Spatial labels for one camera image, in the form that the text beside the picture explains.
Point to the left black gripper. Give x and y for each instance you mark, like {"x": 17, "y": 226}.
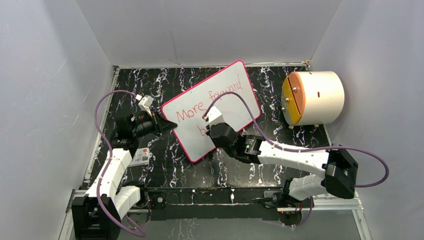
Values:
{"x": 159, "y": 124}

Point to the pink-framed whiteboard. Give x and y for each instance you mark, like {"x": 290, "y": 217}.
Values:
{"x": 236, "y": 99}

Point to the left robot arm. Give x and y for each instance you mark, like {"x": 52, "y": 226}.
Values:
{"x": 98, "y": 214}

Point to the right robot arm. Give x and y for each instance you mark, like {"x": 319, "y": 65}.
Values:
{"x": 331, "y": 171}

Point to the whiteboard metal stand leg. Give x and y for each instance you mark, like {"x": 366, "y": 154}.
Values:
{"x": 209, "y": 156}

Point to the white printed label card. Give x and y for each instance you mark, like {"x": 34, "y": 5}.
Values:
{"x": 141, "y": 158}

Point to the white cylindrical drum device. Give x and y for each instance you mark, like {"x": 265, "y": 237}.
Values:
{"x": 312, "y": 98}

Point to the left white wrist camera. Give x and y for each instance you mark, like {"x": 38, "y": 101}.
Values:
{"x": 144, "y": 103}

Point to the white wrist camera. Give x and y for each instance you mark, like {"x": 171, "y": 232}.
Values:
{"x": 144, "y": 103}
{"x": 213, "y": 117}

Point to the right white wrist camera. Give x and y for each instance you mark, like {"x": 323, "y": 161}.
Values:
{"x": 213, "y": 117}

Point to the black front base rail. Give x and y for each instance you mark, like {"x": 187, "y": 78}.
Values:
{"x": 211, "y": 203}

